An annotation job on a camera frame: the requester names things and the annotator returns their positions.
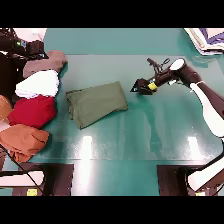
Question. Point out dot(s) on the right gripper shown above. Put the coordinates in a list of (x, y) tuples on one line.
[(145, 86)]

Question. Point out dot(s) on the green shirt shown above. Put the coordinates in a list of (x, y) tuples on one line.
[(96, 104)]

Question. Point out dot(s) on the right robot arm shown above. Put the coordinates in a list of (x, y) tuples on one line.
[(211, 106)]

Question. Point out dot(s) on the white and purple garment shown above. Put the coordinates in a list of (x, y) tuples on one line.
[(208, 40)]

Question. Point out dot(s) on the taupe garment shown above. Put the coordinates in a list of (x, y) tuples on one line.
[(43, 65)]

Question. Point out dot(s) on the red garment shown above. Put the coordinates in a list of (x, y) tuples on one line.
[(33, 111)]

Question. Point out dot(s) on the orange garment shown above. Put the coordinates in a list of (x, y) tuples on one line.
[(23, 140)]

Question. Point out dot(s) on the light brown garment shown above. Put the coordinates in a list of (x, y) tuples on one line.
[(4, 107)]

